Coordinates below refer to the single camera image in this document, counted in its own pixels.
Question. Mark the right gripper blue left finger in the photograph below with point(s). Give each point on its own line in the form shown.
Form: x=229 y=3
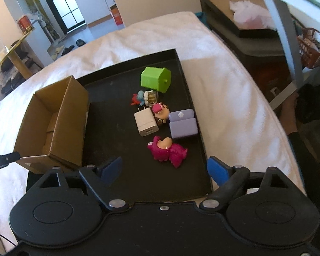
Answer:
x=108 y=173

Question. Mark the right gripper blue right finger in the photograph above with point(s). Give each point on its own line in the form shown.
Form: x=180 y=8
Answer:
x=219 y=171

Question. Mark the magenta bear figurine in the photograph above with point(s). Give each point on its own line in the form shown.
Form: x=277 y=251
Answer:
x=165 y=149

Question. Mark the white USB charger plug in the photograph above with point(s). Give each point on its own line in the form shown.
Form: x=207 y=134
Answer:
x=145 y=122

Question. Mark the lilac toy armchair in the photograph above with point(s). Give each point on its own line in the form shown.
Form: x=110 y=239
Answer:
x=183 y=123

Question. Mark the brown girl figurine pink hat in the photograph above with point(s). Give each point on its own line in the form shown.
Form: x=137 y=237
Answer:
x=161 y=113

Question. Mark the white fluffy blanket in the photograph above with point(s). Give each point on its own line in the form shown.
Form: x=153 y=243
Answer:
x=238 y=124

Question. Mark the brown cardboard box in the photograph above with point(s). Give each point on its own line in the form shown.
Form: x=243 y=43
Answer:
x=53 y=128

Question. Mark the black shallow tray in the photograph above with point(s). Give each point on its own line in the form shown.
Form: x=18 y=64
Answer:
x=132 y=144

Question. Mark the small blue red figurine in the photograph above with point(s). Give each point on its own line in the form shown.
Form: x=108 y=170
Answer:
x=138 y=99

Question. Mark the small gold clear toy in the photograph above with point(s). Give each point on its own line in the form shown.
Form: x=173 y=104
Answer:
x=150 y=97

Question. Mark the green toy house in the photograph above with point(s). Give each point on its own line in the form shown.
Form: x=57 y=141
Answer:
x=158 y=79

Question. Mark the gold round side table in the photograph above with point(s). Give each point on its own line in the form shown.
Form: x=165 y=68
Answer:
x=15 y=59

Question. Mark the black slipper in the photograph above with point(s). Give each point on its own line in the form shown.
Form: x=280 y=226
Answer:
x=80 y=42
x=68 y=50

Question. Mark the red tin can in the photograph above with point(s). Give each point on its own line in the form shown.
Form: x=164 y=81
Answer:
x=25 y=24

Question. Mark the brown wicker basket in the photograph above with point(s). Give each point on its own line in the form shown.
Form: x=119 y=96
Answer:
x=309 y=45

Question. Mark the white plastic bag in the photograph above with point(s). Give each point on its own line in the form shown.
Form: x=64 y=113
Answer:
x=248 y=15

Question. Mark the orange cardboard box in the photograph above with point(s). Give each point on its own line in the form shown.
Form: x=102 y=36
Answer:
x=116 y=15

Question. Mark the black tray with cardboard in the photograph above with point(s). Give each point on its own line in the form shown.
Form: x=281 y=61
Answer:
x=220 y=10

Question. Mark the white kitchen cabinet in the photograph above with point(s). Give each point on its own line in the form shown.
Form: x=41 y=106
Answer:
x=95 y=11

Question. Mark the grey white frame leg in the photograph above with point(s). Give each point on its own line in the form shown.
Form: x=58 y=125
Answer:
x=286 y=31

